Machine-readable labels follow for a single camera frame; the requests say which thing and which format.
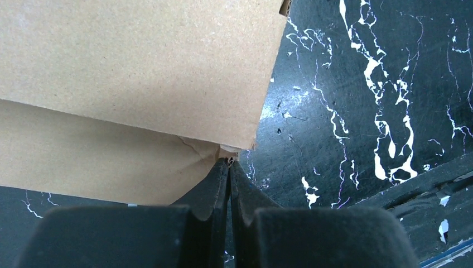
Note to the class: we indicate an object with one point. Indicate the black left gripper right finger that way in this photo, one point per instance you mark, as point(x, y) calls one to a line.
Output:
point(268, 235)

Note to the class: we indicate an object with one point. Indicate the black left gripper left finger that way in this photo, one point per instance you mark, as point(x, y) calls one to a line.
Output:
point(188, 233)

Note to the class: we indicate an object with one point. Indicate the brown cardboard box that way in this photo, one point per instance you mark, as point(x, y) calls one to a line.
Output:
point(131, 101)

